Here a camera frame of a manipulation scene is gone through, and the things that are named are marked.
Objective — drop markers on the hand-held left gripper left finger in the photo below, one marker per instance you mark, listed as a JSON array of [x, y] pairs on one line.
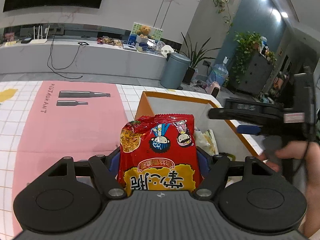
[[115, 162]]

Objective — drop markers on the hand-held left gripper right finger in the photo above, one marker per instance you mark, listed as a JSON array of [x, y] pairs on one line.
[[203, 162]]

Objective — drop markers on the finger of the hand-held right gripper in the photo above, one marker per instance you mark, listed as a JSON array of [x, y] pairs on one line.
[[248, 129], [250, 113]]

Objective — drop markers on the yellow white snack packet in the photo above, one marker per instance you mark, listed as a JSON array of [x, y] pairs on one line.
[[206, 140]]

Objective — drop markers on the red noodle snack packet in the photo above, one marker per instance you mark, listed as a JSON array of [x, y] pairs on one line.
[[160, 155]]

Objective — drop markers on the orange cardboard box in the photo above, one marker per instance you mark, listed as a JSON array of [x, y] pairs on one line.
[[143, 107]]

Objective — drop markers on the pile of snacks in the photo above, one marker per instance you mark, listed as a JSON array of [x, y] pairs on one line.
[[110, 41]]

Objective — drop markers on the person's right hand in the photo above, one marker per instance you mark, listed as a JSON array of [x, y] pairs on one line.
[[312, 160]]

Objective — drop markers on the grey drawer cabinet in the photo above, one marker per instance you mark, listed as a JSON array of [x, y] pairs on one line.
[[257, 75]]

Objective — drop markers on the pink space heater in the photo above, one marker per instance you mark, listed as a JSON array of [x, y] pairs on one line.
[[214, 90]]

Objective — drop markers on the pink printed table mat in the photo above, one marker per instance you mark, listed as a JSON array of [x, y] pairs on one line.
[[75, 135]]

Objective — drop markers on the blue water jug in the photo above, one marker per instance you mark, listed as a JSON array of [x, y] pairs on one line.
[[219, 75]]

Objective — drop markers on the bushy green leafy plant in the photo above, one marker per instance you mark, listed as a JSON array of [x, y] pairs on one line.
[[246, 45]]

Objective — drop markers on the long-leaf potted plant black pot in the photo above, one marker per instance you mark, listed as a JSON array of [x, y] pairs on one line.
[[197, 55]]

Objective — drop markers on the grey blue trash can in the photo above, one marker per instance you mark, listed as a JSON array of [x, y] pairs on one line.
[[175, 72]]

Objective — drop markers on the grey television console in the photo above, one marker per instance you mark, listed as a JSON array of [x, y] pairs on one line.
[[112, 60]]

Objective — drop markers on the white power strip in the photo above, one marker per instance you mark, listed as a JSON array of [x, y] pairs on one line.
[[167, 50]]

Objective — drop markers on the hanging vine plant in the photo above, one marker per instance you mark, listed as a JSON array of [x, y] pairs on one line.
[[220, 2]]

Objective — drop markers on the white blue jar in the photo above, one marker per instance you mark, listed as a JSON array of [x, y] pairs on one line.
[[142, 49]]

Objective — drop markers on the green printed poster card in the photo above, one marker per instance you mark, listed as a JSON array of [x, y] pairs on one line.
[[156, 33]]

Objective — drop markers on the brown teddy bear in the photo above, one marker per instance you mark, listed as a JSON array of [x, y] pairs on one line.
[[144, 31]]

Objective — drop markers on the white router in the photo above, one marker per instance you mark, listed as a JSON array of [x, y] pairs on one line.
[[37, 40]]

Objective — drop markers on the small black box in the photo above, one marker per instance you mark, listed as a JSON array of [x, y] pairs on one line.
[[26, 40]]

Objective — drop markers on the pink card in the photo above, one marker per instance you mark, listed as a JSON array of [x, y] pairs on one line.
[[8, 37]]

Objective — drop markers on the wall socket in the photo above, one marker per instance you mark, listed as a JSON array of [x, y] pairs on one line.
[[206, 63]]

